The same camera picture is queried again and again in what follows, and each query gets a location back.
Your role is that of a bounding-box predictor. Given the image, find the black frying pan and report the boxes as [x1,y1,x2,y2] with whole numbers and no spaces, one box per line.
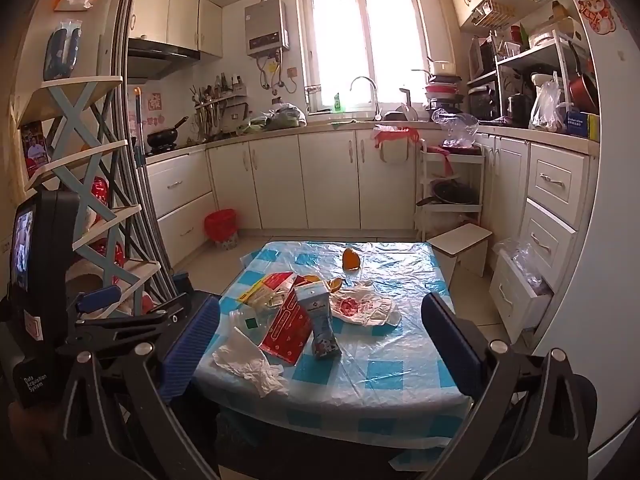
[417,180,478,207]

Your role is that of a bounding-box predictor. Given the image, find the red saucepan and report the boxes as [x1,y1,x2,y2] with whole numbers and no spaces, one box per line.
[567,42,598,111]

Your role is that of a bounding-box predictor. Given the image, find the white rolling cart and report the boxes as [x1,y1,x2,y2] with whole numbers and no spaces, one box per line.
[416,140,486,243]

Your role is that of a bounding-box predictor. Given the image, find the large clear plastic bag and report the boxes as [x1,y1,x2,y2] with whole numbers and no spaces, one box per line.
[431,107,480,148]

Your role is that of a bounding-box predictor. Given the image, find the open cream drawer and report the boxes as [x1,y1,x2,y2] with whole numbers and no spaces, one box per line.
[489,249,555,343]

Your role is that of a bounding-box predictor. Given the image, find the bag of vegetables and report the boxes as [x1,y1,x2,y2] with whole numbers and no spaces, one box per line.
[250,103,307,132]

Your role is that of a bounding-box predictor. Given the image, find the mop handle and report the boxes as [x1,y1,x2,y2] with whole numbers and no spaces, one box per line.
[133,87,151,171]

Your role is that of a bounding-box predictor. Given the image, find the chrome sink faucet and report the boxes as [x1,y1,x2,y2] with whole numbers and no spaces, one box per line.
[350,76,383,121]

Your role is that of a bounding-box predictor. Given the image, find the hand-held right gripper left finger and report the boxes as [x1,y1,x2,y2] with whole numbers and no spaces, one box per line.
[52,292,223,480]

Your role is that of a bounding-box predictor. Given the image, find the kitchen window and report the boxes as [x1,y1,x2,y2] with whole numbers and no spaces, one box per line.
[302,0,431,113]

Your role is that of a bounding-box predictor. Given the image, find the red fridge sticker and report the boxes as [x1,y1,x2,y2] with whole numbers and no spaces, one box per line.
[570,0,618,36]

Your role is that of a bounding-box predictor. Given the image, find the red printed bag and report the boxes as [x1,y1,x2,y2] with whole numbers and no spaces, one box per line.
[75,176,126,281]

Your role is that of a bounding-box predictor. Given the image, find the wall water heater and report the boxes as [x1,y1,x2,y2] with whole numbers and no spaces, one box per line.
[244,0,291,56]

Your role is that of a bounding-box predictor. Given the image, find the grey milk carton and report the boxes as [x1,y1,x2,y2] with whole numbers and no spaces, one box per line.
[294,280,342,361]

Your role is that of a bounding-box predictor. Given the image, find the range hood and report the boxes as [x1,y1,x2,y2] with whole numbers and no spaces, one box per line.
[127,37,201,81]

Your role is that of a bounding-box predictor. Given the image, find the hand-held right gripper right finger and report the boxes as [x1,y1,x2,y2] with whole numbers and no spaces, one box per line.
[420,291,599,480]

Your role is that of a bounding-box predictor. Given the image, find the white plastic shopping bag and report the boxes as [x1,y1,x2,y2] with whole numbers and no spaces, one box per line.
[529,72,563,133]

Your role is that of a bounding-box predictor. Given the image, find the white metal kitchen rack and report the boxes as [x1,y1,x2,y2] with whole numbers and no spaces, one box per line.
[467,30,596,128]

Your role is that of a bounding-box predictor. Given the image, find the clear plastic bottle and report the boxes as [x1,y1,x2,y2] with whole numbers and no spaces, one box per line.
[230,307,273,346]

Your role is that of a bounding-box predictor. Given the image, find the photo card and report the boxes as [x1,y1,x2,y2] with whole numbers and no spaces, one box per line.
[20,121,50,177]

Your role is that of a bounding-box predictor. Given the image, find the cream base cabinets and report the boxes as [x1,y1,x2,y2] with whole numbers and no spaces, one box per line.
[145,127,598,346]

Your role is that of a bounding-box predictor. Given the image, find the middle-size cream drawer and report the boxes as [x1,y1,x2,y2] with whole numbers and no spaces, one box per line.
[520,199,576,286]

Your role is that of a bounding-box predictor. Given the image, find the white red print plastic bag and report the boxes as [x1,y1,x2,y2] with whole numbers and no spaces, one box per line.
[330,282,402,327]

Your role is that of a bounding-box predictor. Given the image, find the blue white checked tablecloth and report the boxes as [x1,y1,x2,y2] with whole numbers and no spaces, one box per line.
[192,241,473,461]

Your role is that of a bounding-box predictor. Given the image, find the red cloth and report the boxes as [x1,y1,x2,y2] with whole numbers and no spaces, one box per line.
[439,146,463,178]

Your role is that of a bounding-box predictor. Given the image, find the red white wrapper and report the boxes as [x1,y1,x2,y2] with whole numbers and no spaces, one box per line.
[265,271,297,293]

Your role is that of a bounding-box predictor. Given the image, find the blue box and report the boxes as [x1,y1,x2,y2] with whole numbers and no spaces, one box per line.
[567,107,591,138]

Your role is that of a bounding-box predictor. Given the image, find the yellow snack packet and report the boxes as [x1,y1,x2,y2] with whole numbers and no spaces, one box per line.
[237,280,271,306]

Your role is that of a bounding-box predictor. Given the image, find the black pot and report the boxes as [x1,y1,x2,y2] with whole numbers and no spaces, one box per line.
[507,92,533,128]

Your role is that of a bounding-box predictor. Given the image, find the stack of bowls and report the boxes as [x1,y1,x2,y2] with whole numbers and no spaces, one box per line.
[424,57,463,111]

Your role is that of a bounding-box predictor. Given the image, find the grey sliding door frame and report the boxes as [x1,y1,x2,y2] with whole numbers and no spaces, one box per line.
[112,0,176,291]

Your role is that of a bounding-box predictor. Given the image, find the white hanging bin red bag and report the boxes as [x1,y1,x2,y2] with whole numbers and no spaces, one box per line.
[372,125,421,165]

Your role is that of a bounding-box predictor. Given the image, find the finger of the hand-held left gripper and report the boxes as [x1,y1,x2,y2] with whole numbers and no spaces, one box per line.
[60,301,187,361]
[67,285,125,322]

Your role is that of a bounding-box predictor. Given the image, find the microwave oven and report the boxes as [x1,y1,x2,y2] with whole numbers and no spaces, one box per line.
[469,37,498,78]

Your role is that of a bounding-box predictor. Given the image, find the red paper packet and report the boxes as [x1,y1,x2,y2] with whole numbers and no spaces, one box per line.
[259,287,313,366]

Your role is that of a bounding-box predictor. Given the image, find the blue tool in packet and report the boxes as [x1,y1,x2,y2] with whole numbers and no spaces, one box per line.
[44,20,83,81]

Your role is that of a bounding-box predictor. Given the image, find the white fridge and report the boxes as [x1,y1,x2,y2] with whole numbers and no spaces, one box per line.
[532,0,640,456]

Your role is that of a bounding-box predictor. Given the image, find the wall utensil rack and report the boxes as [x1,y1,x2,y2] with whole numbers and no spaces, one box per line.
[190,75,249,138]

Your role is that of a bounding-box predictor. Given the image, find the black toaster oven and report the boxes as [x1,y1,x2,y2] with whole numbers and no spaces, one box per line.
[468,85,501,122]

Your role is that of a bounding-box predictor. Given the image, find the small white stool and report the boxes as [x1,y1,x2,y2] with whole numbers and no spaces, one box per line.
[427,223,493,288]

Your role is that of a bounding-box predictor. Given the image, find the shallow cream drawer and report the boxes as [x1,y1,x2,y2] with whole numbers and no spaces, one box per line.
[527,142,591,218]

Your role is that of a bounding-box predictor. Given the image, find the white tissue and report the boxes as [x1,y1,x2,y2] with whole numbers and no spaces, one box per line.
[212,327,290,398]

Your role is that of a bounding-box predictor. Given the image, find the red floor bin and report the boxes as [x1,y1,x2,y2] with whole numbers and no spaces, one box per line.
[204,208,238,251]

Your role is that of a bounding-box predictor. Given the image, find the black wok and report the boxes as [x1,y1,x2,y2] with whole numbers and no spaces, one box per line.
[146,116,190,151]

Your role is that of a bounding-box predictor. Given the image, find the clear plastic bag in drawer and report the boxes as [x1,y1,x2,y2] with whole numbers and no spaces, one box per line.
[495,237,546,291]

